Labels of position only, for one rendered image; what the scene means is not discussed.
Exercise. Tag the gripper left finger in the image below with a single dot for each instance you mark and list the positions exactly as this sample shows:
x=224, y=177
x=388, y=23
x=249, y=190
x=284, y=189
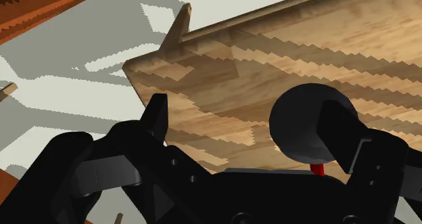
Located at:
x=138, y=157

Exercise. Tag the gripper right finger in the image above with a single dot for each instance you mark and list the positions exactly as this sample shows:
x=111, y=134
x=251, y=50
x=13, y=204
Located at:
x=379, y=164

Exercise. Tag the black ball with red stem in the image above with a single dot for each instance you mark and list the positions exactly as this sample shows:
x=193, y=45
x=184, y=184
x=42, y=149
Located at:
x=293, y=124

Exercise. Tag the light wooden table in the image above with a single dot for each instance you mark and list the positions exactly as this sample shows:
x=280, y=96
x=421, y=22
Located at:
x=296, y=51

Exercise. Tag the orange-brown wooden furniture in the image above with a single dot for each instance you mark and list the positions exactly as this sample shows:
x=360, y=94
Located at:
x=36, y=9

